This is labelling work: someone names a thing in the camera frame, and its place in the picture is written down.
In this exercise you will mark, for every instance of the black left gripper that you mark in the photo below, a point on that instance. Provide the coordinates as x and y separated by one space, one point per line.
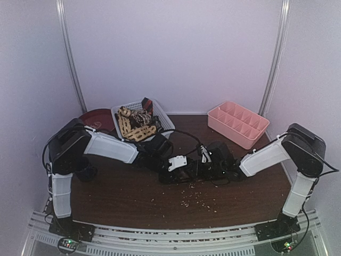
170 178

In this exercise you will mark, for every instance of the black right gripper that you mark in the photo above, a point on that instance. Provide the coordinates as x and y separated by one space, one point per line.
206 167

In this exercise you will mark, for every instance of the dark brown red patterned tie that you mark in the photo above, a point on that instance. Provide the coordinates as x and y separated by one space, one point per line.
184 176

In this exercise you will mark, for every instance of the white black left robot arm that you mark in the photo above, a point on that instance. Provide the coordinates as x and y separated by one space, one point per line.
68 147

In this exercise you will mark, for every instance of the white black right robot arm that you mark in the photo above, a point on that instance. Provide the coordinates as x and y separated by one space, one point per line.
304 148

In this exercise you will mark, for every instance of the yellow insect patterned tie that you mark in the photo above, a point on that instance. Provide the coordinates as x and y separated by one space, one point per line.
130 129

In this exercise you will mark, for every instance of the brown cream patterned tie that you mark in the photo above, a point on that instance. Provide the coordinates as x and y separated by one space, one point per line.
141 116

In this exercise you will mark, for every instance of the pink divided organizer box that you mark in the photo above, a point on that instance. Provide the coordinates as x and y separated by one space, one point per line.
237 123

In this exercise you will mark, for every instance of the red black striped tie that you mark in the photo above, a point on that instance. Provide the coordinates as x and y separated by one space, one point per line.
147 105

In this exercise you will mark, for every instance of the dark red round plate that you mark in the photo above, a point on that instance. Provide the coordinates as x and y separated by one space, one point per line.
99 119

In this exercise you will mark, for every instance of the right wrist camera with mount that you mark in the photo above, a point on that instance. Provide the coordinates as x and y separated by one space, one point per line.
205 155

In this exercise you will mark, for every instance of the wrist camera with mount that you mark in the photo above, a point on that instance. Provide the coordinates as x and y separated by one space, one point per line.
176 162
205 155

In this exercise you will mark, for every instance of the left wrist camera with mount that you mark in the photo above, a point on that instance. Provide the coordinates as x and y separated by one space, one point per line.
176 162

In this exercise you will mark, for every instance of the front aluminium rail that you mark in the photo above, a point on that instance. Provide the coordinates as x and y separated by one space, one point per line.
235 240

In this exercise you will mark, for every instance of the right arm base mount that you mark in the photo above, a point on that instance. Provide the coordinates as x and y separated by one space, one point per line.
279 232

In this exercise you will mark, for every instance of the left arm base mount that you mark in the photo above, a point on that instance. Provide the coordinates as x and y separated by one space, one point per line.
73 235

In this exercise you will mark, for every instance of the right aluminium frame post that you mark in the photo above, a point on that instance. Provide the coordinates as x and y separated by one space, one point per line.
278 50

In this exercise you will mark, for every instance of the aluminium frame post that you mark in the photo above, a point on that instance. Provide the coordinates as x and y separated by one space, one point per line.
60 8
278 50

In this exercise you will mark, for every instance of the left aluminium frame post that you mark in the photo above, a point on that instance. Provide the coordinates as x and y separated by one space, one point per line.
60 8

